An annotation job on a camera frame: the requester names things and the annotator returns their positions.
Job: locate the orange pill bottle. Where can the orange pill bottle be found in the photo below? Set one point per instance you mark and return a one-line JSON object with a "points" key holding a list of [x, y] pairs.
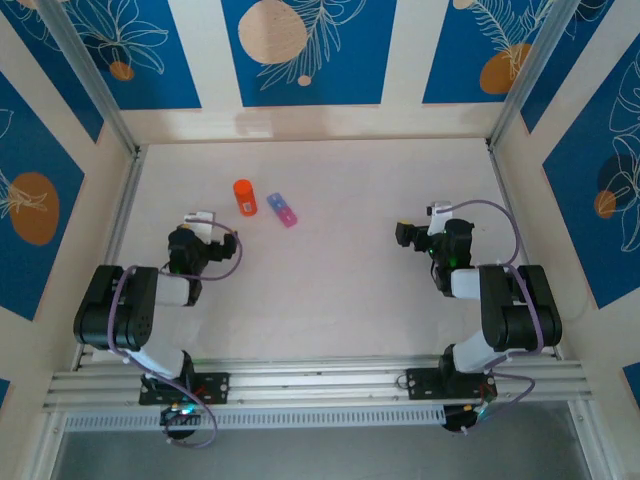
{"points": [[245, 197]]}

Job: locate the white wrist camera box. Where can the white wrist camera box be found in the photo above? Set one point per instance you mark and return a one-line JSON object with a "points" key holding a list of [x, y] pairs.
{"points": [[200, 219], [442, 207]]}

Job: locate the aluminium profile beam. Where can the aluminium profile beam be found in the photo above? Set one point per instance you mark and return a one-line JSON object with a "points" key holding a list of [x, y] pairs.
{"points": [[320, 385]]}

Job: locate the aluminium table side rail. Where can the aluminium table side rail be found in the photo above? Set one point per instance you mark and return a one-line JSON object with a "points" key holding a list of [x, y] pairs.
{"points": [[114, 240], [502, 175]]}

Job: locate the black controller board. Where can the black controller board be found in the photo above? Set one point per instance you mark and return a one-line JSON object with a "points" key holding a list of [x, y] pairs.
{"points": [[462, 420], [180, 415]]}

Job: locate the aluminium corner post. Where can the aluminium corner post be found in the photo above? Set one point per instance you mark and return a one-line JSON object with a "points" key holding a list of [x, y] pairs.
{"points": [[528, 75], [93, 75]]}

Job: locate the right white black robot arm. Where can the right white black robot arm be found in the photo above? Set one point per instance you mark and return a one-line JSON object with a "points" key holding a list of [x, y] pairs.
{"points": [[520, 320]]}

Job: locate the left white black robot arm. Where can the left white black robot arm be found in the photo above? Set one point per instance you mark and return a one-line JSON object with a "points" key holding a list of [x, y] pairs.
{"points": [[130, 310]]}

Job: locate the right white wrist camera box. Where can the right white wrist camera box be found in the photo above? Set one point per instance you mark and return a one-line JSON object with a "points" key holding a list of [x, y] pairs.
{"points": [[442, 207]]}

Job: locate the blue pink pill organizer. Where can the blue pink pill organizer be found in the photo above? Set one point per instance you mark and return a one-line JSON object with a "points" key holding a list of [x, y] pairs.
{"points": [[283, 210]]}

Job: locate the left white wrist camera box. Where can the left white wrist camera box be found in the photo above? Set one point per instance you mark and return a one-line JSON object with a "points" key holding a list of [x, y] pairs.
{"points": [[200, 219]]}

